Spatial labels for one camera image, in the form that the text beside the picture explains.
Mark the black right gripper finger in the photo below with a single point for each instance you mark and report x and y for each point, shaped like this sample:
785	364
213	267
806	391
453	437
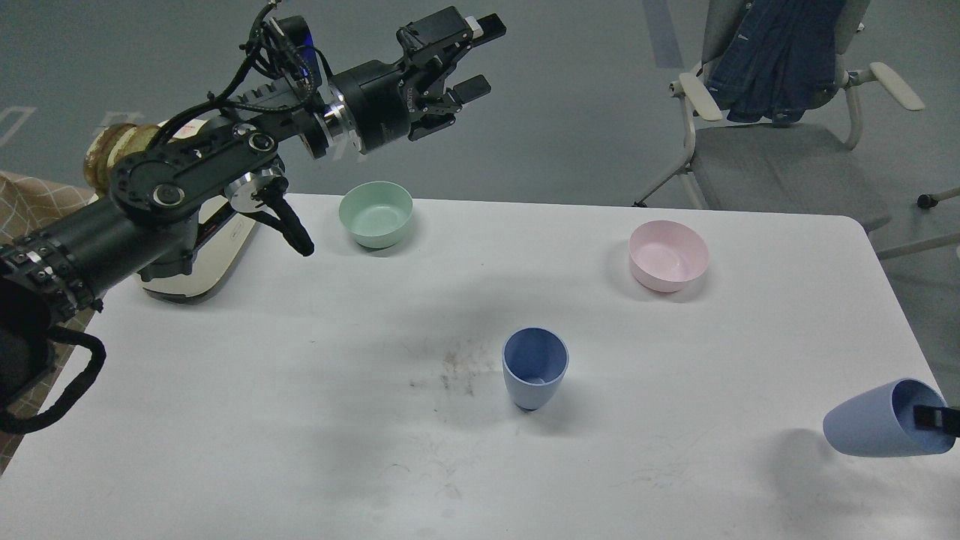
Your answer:
942	419

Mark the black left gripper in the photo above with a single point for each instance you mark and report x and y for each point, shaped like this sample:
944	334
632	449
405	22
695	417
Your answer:
379	103

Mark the blue cup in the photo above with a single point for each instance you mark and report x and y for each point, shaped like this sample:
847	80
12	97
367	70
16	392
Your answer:
534	362
881	423

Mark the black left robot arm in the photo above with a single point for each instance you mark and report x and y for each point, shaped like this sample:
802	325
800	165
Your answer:
170	188

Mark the green bowl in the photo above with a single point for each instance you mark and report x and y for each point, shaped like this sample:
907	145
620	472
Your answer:
377	214

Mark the pink bowl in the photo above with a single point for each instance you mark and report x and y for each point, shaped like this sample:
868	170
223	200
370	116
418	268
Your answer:
666	256

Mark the grey office chair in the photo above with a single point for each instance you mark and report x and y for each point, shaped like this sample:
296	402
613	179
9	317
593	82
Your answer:
805	167

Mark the cream toaster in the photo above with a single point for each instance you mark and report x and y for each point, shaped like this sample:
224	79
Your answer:
212	262

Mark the blue denim jacket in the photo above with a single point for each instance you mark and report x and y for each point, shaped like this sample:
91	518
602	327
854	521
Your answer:
780	62

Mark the rear bread slice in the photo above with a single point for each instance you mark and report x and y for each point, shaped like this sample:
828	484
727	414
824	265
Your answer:
110	146

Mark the brown patterned cloth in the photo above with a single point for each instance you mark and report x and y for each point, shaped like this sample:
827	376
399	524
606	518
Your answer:
29	203

